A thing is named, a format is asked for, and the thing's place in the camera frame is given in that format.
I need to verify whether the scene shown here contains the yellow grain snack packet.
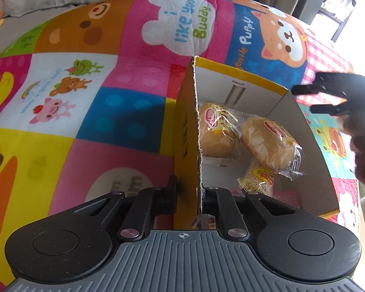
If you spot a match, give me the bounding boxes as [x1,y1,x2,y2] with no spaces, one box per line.
[237,160,274,196]

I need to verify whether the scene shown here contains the packaged mini French bread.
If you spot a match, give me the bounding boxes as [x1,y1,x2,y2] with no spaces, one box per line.
[198,103,237,157]

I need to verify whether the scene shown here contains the yellow cardboard box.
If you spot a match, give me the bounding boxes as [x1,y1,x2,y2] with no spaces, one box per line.
[173,56,339,230]

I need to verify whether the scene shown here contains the colourful cartoon patchwork mat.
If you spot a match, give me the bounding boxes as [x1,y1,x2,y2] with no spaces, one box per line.
[0,0,352,291]

